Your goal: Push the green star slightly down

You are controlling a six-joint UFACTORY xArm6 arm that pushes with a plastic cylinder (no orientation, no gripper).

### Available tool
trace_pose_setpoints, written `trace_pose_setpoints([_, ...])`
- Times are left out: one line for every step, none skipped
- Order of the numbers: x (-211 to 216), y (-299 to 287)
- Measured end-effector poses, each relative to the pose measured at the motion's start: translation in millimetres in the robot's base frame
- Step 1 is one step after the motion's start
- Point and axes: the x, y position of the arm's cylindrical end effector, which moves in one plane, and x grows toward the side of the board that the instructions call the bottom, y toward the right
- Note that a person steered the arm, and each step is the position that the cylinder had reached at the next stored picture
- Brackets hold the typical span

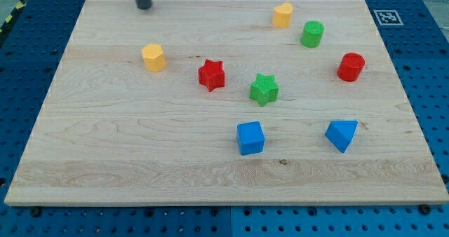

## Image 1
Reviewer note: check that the blue triangle block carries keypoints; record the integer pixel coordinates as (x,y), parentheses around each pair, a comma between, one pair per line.
(341,133)

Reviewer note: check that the wooden board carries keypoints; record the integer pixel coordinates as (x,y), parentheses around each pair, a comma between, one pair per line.
(111,133)

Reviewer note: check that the black bolt right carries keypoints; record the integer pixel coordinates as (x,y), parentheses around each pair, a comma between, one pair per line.
(424,209)

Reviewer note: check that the white fiducial marker tag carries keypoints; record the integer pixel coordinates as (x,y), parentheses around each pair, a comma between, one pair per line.
(387,17)

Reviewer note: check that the yellow heart block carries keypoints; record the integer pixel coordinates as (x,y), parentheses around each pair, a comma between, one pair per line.
(282,15)

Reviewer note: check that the blue cube block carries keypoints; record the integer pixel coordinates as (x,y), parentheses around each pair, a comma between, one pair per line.
(250,138)

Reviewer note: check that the red cylinder block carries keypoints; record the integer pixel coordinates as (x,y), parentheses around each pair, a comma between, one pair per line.
(351,67)

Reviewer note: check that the red star block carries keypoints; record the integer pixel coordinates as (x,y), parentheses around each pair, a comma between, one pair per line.
(212,75)

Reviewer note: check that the black bolt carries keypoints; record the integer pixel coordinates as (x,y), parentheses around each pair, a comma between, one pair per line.
(35,212)
(424,209)

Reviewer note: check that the black bolt left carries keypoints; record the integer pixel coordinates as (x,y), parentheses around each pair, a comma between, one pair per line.
(35,212)

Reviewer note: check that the green star block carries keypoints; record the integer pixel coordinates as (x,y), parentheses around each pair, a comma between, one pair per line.
(264,89)

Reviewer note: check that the green cylinder block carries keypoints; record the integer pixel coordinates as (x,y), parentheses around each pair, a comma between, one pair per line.
(312,34)

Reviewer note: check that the yellow hexagon block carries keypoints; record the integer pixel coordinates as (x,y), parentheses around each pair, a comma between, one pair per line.
(153,57)

